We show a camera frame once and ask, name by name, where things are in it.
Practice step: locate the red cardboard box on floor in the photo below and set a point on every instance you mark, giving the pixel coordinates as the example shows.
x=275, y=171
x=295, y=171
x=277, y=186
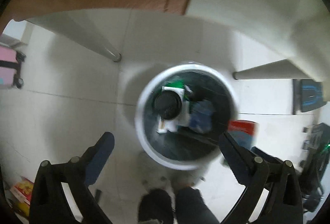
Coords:
x=22, y=191

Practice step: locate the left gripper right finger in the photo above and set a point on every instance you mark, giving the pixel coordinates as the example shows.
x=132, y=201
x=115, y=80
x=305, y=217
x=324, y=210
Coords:
x=258, y=171

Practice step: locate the blue plastic wrapper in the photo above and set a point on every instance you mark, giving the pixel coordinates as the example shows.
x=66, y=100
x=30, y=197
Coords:
x=201, y=116

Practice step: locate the white carton box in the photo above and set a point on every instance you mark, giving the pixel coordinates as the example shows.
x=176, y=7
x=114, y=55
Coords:
x=182, y=120

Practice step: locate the striped cream table cloth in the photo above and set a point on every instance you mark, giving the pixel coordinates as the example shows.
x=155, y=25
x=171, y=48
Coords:
x=296, y=29

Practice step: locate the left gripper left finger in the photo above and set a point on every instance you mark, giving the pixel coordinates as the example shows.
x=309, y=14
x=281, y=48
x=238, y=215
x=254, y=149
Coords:
x=48, y=201

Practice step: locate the pink suitcase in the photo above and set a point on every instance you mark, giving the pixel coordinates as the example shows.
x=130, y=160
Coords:
x=11, y=64

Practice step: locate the black round lid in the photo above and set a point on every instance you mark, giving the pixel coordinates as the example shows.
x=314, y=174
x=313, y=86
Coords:
x=168, y=105

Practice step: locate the blue green snack bag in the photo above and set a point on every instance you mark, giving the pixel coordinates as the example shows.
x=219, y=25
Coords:
x=176, y=84

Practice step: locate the red blue milk carton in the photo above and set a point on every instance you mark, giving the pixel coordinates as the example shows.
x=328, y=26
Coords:
x=243, y=132

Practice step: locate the white round trash bin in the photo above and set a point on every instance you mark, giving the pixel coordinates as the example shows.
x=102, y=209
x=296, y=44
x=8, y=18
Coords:
x=186, y=149

